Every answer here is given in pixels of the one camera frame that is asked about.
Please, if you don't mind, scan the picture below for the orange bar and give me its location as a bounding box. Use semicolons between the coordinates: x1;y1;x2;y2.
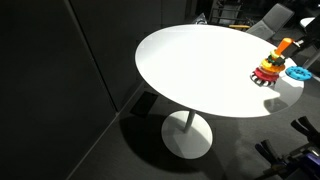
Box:
228;24;251;30

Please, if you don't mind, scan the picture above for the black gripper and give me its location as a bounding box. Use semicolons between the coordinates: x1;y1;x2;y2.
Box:
288;16;320;58

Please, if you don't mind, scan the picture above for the orange post ring stacking stand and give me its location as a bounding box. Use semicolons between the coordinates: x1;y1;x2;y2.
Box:
250;37;294;88

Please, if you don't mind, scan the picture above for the grey metal table leg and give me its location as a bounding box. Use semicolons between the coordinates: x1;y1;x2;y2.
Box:
301;48;320;70

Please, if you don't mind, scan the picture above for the white round table base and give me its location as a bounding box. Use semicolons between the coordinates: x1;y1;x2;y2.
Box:
161;110;214;160

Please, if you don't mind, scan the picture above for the purple object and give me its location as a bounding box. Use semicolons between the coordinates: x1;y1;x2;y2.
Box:
301;152;320;178

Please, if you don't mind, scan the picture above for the black clamp handle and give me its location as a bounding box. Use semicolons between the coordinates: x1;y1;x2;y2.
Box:
290;115;320;148
254;139;288;166

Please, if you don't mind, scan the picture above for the blue dotted toy ring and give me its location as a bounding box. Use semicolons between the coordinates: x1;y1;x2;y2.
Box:
285;65;313;82

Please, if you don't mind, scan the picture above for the green bumpy toy ring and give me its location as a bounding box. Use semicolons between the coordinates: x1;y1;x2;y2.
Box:
267;49;287;67

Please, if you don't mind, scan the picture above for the white table column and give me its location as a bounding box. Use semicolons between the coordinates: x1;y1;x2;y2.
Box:
184;110;197;133

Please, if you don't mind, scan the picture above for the dark metal rack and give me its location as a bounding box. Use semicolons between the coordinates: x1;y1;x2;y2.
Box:
209;0;248;26

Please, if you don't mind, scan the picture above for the grey patterned object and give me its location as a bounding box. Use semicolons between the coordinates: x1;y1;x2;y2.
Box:
191;12;208;25

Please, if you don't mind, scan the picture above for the red toy ring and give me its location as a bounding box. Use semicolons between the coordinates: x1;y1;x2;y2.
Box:
253;67;280;83

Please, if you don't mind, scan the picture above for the yellow bumpy toy ring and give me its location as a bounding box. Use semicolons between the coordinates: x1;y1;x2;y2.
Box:
259;58;286;74

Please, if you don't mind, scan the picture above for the grey chair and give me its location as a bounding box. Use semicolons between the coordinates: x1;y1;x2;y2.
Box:
246;3;296;42

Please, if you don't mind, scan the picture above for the small white round table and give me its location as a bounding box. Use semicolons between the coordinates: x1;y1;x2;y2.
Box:
299;17;316;29

